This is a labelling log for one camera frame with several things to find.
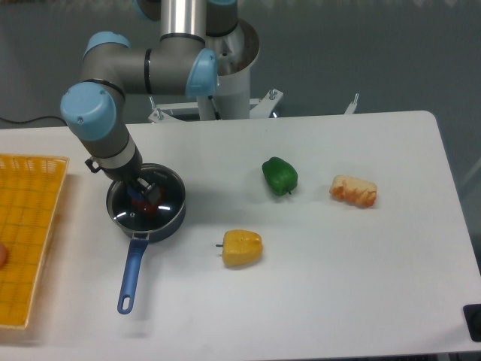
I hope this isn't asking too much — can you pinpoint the orange white bread piece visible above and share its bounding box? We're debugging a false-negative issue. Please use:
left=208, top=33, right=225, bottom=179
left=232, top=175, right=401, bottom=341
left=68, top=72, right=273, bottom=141
left=329, top=175, right=377, bottom=208

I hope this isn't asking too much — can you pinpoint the black table corner device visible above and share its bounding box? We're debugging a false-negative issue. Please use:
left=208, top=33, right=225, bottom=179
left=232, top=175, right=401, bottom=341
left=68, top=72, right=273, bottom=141
left=463, top=304, right=481, bottom=342

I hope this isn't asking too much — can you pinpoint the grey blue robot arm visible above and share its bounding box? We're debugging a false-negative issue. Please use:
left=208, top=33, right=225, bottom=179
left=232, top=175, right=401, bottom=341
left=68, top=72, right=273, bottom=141
left=60, top=1, right=237, bottom=204

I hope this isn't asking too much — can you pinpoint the red bell pepper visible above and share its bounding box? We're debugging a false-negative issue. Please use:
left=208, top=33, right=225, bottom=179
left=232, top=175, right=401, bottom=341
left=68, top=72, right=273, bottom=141
left=131, top=187, right=165, bottom=217

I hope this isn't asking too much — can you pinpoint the black cable on floor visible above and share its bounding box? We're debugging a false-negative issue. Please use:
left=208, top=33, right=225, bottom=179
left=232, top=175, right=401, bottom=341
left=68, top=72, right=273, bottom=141
left=0, top=115, right=67, bottom=127

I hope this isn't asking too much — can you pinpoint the dark pot blue handle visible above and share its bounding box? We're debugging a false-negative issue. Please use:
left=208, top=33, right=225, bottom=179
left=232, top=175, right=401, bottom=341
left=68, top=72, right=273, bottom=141
left=106, top=162, right=187, bottom=315

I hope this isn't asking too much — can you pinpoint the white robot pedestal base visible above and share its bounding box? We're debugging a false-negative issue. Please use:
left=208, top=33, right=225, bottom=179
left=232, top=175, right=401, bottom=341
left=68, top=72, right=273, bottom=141
left=148, top=19, right=283, bottom=123

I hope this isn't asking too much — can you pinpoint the white table bracket right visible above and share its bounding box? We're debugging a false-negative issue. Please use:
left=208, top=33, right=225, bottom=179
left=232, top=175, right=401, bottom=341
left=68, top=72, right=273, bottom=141
left=344, top=93, right=359, bottom=115

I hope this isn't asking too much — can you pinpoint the yellow woven basket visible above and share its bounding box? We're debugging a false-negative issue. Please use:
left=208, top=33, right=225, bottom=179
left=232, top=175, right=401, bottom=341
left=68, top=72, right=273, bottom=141
left=1, top=153, right=69, bottom=329

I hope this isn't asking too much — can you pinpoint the green bell pepper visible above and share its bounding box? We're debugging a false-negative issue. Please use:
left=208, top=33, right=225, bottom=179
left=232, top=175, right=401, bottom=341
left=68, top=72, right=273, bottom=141
left=262, top=156, right=298, bottom=196

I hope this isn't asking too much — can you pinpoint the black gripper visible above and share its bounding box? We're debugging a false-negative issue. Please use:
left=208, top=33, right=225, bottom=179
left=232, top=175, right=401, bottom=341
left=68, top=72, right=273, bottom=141
left=85, top=153, right=161, bottom=205

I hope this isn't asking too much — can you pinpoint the glass pot lid blue knob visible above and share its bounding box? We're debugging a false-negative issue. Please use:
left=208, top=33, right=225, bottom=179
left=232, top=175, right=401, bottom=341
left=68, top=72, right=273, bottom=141
left=106, top=163, right=186, bottom=238

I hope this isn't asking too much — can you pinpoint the yellow bell pepper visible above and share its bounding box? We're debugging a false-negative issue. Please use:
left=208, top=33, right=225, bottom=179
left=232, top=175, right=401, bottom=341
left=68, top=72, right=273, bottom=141
left=217, top=229, right=263, bottom=268

